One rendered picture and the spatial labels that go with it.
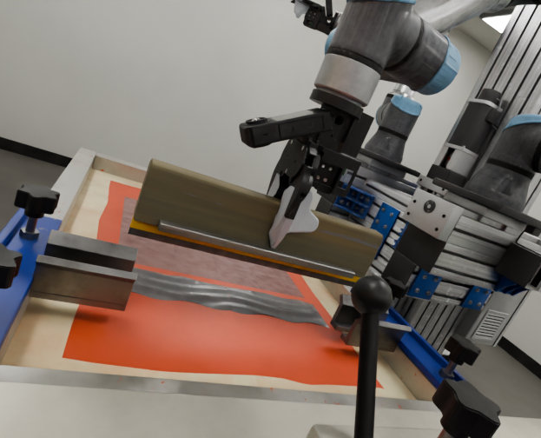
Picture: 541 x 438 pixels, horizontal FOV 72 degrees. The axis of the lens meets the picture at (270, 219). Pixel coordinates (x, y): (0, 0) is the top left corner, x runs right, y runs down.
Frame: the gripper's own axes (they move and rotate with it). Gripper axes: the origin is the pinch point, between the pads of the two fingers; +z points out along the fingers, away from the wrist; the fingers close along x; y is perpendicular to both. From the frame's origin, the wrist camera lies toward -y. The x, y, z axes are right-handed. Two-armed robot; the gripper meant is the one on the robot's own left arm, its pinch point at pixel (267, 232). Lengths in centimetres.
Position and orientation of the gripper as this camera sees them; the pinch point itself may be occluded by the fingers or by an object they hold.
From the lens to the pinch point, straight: 52.8
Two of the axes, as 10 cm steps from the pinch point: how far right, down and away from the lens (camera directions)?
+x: -3.0, -3.7, 8.8
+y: 8.8, 2.5, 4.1
